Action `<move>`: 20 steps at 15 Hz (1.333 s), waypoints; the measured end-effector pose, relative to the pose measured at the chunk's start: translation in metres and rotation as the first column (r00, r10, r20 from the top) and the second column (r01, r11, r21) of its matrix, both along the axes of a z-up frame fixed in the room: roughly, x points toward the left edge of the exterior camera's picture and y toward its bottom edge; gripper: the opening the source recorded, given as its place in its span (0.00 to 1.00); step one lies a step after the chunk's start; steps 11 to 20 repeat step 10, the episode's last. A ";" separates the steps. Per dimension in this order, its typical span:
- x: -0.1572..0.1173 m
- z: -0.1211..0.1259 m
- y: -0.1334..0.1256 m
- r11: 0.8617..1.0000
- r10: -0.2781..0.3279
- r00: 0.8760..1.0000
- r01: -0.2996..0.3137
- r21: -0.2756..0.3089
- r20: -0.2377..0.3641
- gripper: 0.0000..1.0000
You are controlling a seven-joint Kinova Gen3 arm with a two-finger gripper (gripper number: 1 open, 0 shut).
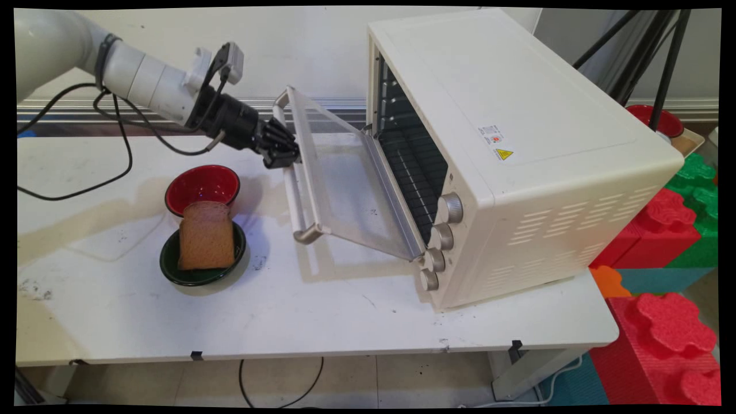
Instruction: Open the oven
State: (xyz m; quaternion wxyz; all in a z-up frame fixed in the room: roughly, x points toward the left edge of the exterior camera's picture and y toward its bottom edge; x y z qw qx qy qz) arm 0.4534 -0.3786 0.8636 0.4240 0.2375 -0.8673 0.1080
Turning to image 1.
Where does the red bowl behind oven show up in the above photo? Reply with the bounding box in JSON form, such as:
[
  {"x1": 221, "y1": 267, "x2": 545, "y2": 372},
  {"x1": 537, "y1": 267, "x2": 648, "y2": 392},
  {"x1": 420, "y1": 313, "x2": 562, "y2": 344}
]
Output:
[{"x1": 626, "y1": 105, "x2": 685, "y2": 139}]

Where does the white table leg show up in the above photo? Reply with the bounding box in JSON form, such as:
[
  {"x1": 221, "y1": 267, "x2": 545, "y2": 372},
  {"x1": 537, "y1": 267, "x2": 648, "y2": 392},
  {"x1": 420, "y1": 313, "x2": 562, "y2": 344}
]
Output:
[
  {"x1": 43, "y1": 364, "x2": 78, "y2": 397},
  {"x1": 489, "y1": 345, "x2": 593, "y2": 401}
]

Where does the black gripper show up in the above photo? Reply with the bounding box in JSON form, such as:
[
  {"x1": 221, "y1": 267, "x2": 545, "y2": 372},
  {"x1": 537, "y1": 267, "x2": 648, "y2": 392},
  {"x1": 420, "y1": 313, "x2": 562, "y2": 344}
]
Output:
[{"x1": 187, "y1": 85, "x2": 301, "y2": 169}]

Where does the white label sticker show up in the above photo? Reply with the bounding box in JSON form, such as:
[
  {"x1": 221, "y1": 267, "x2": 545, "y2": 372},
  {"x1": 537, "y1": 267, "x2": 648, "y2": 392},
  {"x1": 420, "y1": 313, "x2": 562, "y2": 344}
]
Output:
[{"x1": 479, "y1": 124, "x2": 507, "y2": 147}]

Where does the cream toaster oven body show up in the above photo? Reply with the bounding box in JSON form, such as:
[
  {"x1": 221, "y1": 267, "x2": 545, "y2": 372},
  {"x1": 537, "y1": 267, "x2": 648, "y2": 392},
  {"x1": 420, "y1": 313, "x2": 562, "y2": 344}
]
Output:
[{"x1": 366, "y1": 8, "x2": 686, "y2": 311}]

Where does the long black arm cable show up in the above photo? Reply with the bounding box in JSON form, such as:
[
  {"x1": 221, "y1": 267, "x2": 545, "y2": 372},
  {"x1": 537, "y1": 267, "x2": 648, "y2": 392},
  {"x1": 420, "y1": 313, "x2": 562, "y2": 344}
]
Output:
[{"x1": 16, "y1": 83, "x2": 134, "y2": 202}]

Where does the brown bread slice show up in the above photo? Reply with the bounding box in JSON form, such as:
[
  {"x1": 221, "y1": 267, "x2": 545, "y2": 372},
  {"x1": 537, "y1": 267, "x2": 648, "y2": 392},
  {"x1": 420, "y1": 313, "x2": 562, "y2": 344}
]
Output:
[{"x1": 177, "y1": 200, "x2": 236, "y2": 271}]

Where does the large red foam block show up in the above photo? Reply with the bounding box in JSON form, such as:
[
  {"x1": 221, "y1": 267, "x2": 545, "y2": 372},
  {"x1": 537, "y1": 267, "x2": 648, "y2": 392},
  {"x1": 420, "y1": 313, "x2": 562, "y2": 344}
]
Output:
[{"x1": 589, "y1": 293, "x2": 722, "y2": 406}]

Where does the red bowl with black rim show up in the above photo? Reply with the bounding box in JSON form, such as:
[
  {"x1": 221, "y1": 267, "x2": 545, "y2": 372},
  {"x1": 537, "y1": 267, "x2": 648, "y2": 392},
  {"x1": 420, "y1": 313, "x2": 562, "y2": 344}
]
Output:
[{"x1": 164, "y1": 164, "x2": 242, "y2": 218}]

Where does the black cable with metal plug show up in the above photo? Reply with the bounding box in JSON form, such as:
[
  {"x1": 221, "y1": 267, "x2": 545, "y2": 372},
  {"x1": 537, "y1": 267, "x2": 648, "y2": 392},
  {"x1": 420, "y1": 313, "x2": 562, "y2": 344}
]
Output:
[{"x1": 92, "y1": 91, "x2": 226, "y2": 157}]

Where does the white floor cable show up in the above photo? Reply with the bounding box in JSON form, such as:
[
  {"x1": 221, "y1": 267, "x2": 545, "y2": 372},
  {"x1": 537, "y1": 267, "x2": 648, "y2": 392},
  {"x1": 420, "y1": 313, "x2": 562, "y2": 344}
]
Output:
[{"x1": 460, "y1": 355, "x2": 584, "y2": 408}]

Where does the black floor cable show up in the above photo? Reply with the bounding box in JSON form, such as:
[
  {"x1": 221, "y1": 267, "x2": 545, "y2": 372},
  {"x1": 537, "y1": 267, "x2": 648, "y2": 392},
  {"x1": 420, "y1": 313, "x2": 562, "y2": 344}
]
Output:
[{"x1": 239, "y1": 358, "x2": 324, "y2": 409}]

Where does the orange foam block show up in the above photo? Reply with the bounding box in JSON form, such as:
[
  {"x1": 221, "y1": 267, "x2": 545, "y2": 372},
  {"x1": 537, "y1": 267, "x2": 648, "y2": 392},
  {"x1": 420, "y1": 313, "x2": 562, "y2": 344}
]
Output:
[{"x1": 589, "y1": 266, "x2": 633, "y2": 300}]

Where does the black tripod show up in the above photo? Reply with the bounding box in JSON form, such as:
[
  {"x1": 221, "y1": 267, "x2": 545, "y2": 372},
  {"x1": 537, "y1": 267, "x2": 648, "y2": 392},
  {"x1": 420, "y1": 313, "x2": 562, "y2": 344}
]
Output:
[{"x1": 575, "y1": 9, "x2": 693, "y2": 133}]

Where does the teal foam floor mat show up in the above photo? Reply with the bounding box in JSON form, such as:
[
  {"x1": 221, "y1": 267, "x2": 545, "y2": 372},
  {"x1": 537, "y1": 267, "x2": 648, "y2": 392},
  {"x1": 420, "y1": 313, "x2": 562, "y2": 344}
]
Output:
[{"x1": 538, "y1": 354, "x2": 610, "y2": 406}]

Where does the green foam block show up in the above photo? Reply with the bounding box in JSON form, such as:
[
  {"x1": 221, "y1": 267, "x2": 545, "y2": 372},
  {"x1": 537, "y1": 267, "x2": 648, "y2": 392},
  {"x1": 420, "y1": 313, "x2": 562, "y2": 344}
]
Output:
[{"x1": 666, "y1": 152, "x2": 719, "y2": 269}]

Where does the beige cardboard tray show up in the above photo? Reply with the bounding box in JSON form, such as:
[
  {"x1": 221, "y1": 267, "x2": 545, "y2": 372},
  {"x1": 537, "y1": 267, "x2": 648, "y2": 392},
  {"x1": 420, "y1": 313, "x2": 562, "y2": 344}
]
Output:
[{"x1": 661, "y1": 128, "x2": 707, "y2": 159}]

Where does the aluminium rail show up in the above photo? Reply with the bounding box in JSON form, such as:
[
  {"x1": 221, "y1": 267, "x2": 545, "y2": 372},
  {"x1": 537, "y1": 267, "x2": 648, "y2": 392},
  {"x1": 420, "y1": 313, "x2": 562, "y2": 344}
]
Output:
[{"x1": 16, "y1": 97, "x2": 719, "y2": 136}]

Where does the dark green bowl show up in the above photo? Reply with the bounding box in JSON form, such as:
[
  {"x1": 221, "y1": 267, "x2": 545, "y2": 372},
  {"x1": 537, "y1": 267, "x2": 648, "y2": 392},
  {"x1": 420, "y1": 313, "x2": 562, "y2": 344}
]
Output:
[{"x1": 159, "y1": 221, "x2": 248, "y2": 287}]

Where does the small red foam block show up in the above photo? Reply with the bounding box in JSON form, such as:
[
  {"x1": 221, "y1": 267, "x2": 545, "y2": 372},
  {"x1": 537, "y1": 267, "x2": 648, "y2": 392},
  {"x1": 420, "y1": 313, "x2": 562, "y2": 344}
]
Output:
[{"x1": 589, "y1": 189, "x2": 702, "y2": 270}]

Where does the teal foam block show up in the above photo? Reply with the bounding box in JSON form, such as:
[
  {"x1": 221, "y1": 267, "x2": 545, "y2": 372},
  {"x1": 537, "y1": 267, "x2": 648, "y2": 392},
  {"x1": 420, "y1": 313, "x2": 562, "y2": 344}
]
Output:
[{"x1": 615, "y1": 267, "x2": 716, "y2": 297}]

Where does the glass oven door with handle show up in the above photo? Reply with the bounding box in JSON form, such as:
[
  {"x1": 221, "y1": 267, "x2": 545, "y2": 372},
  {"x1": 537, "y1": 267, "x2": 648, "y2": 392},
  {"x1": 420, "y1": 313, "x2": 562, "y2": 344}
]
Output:
[{"x1": 273, "y1": 86, "x2": 430, "y2": 263}]

